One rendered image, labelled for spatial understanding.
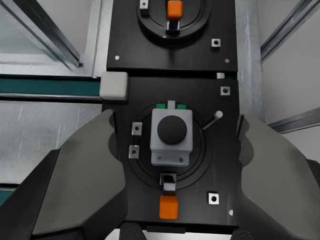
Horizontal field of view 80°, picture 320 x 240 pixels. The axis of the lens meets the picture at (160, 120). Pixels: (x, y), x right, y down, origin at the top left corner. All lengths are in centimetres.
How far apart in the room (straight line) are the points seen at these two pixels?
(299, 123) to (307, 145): 19
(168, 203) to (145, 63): 24
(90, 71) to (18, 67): 14
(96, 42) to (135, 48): 8
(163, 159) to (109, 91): 16
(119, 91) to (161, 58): 10
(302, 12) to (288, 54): 21
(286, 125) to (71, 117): 39
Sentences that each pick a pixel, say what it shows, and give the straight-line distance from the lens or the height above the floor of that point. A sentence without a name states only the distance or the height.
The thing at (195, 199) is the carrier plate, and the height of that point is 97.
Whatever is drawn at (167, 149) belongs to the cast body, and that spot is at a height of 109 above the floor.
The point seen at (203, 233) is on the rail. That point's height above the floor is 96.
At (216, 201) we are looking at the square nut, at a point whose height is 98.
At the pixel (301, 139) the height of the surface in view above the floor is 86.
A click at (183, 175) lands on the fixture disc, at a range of 31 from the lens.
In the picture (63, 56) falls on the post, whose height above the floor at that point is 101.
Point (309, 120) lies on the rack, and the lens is 33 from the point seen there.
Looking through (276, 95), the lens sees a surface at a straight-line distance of 53.
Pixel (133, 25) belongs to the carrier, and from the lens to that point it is 41.
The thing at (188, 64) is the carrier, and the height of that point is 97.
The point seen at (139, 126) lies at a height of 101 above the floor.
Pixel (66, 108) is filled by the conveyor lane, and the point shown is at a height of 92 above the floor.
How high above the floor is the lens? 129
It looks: 78 degrees down
